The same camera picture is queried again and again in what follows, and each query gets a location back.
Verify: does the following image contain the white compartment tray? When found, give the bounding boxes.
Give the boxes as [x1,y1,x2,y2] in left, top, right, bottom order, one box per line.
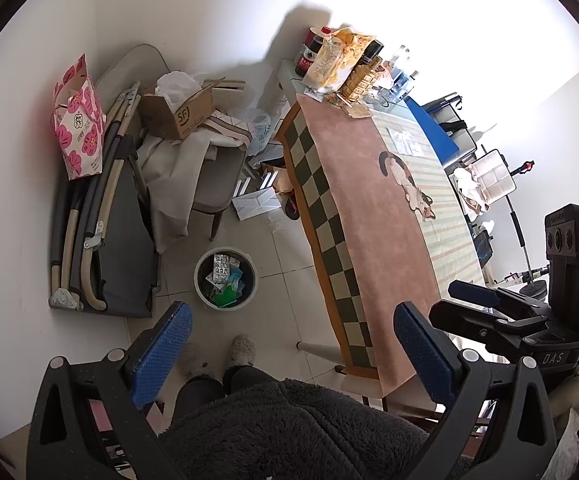
[469,149,514,206]

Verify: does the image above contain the yellow snack bag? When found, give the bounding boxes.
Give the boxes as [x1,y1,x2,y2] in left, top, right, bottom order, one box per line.
[303,27,376,93]

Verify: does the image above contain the clear plastic bag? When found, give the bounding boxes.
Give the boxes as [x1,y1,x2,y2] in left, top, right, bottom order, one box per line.
[250,107,275,153]

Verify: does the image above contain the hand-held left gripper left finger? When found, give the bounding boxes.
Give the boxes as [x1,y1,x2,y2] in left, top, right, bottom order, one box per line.
[26,301,194,480]

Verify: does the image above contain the blue board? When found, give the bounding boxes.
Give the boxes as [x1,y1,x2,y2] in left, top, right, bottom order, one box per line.
[403,96,460,163]

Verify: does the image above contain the dark sauce bottle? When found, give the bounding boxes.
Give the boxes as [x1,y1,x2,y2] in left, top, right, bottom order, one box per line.
[295,26,331,77]

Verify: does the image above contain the pink flower paper bag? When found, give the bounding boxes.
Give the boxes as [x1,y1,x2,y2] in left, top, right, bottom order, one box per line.
[52,52,106,181]

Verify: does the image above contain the white round trash bin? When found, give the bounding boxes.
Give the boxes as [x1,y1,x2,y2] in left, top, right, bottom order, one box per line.
[194,247,259,312]

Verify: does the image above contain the person's grey slipper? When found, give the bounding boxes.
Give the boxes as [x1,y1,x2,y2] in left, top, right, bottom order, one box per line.
[227,335,258,368]
[182,345,210,377]

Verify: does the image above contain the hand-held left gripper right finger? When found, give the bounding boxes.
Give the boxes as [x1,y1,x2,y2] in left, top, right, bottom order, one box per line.
[393,301,557,480]

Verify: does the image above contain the clear blue-label bottle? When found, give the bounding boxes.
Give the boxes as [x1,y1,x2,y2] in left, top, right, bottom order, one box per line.
[394,70,420,100]
[385,45,410,93]

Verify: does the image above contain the white paper sheets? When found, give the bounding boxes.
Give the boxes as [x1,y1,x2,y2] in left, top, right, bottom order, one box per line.
[387,127,424,157]

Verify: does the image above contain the brown paper bag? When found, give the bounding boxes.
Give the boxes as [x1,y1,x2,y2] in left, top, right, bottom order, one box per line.
[262,162,300,220]

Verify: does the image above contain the tripod stand with red knob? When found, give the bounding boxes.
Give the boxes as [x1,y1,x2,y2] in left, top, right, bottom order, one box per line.
[499,160,551,297]

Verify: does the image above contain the grey chair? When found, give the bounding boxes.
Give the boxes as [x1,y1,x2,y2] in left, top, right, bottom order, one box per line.
[94,44,250,241]

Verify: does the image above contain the cardboard box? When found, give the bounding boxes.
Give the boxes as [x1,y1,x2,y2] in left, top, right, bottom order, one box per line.
[140,78,246,140]

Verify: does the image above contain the person's dark pants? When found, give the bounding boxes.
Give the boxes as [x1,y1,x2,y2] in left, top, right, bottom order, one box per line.
[177,365,280,411]

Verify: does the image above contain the brown cracker box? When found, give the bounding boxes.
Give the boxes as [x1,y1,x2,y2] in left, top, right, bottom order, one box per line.
[339,55,383,103]

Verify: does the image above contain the folded grey camp bed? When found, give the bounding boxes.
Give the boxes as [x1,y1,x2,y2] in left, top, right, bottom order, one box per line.
[48,85,160,318]

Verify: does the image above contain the beige cloth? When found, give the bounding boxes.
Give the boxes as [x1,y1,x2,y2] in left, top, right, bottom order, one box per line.
[137,115,253,253]

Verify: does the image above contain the black and white chair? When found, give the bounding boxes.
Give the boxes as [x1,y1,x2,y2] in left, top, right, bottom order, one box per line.
[422,92,477,158]

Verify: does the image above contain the person's grey fleece jacket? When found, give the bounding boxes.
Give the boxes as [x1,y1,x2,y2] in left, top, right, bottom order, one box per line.
[160,377,450,480]

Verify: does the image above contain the white flat carton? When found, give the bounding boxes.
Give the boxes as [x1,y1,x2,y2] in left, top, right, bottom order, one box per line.
[232,187,283,221]

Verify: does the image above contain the pink cat print tablecloth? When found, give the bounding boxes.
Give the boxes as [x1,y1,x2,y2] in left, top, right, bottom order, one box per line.
[276,92,485,396]

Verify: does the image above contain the white plastic bag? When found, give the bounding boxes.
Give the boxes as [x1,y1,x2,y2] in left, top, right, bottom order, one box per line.
[156,71,205,106]

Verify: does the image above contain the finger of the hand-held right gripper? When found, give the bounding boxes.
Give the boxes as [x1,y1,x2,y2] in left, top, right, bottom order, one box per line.
[429,300,545,356]
[448,280,550,318]

